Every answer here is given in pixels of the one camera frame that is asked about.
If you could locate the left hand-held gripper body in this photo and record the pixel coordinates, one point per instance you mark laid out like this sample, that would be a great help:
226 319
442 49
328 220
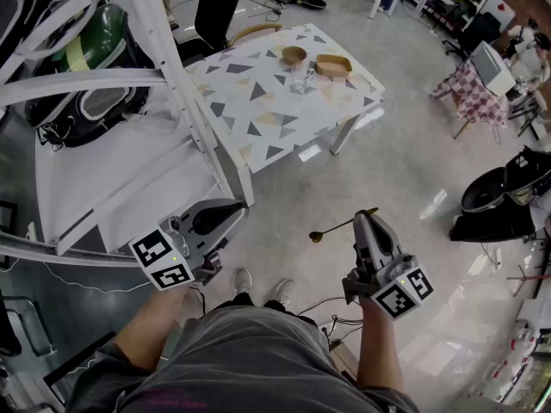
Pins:
172 248

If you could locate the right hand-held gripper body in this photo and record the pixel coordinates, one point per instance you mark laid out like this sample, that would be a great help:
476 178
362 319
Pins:
387 269

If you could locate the small golden spoon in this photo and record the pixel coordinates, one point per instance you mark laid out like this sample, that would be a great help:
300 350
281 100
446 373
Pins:
316 237

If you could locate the clear drinking glass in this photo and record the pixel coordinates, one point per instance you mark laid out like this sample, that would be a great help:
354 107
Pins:
298 85

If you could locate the person's left forearm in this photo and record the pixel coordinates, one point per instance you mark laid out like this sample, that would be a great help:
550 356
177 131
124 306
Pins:
150 329

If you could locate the person's right forearm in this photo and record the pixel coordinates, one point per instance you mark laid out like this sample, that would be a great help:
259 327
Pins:
379 351

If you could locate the person's left shoe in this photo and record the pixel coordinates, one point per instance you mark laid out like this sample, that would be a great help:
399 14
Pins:
242 280

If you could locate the person's shoe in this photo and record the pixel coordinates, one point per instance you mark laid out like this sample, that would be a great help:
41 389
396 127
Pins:
285 291
242 280

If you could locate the white shelving unit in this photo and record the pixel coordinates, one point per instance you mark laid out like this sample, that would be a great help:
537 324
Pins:
129 174

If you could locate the person's black trousers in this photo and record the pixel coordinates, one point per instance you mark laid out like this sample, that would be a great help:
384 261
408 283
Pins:
241 301

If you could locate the person's right shoe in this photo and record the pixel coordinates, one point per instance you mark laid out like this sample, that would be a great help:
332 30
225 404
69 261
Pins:
285 291

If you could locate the black round case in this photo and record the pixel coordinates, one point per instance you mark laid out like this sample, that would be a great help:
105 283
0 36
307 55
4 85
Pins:
486 196

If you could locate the person's grey shirt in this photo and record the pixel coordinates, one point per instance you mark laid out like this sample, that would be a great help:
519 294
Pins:
241 359

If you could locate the rectangular wooden bowl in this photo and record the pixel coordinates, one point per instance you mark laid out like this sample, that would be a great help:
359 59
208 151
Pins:
333 65

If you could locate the checkered pink cloth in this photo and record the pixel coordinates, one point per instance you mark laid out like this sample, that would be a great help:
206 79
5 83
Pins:
473 97

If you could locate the black mesh backpack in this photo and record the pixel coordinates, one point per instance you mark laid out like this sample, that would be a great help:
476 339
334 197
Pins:
73 118

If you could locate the round wooden bowl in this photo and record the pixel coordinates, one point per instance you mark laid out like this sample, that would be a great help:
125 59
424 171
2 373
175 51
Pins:
294 55

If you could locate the wooden chair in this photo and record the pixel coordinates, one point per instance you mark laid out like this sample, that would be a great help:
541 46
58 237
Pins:
254 29

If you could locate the white box appliance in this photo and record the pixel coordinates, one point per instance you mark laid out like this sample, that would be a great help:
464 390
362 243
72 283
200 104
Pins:
495 73

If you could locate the black office chair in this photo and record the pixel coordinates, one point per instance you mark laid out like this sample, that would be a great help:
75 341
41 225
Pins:
215 15

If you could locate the green hard case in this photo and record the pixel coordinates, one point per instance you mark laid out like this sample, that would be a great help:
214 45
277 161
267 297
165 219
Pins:
103 32

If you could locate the grey perforated metal rail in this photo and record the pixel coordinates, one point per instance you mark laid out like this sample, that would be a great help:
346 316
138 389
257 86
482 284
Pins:
64 254

